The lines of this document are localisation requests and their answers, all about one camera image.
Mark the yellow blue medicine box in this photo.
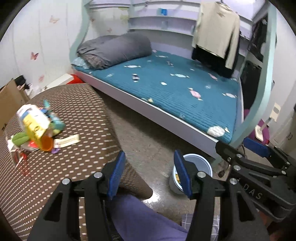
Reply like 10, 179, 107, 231
16, 104, 54, 152

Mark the white green torn carton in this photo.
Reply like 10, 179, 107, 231
7, 138, 28, 168

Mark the red white packet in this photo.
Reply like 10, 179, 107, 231
21, 141, 39, 152

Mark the white waste bin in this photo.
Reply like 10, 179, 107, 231
169, 154, 213, 195

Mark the white desk lamp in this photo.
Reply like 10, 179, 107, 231
254, 103, 281, 144

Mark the purple trouser leg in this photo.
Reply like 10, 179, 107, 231
110, 195, 188, 240

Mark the checkered slipper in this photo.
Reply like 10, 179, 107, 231
181, 213, 220, 240

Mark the white paper tag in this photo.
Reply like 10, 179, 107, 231
53, 134, 80, 148

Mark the teal quilted mattress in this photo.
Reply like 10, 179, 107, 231
72, 50, 239, 143

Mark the brown polka dot tablecloth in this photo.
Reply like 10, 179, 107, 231
1, 84, 152, 240

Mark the red storage box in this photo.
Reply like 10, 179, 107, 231
67, 74, 85, 84

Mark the green plush leaf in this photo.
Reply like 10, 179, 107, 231
11, 132, 30, 147

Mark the grey rolled duvet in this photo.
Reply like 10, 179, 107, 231
77, 32, 152, 70

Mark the cream hanging sweater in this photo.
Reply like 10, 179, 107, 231
192, 1, 240, 69

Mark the cardboard box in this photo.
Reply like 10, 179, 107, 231
0, 79, 30, 135

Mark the white shelf unit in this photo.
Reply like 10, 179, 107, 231
128, 4, 253, 40

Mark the mint bunk bed frame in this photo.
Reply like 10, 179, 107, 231
70, 1, 276, 153

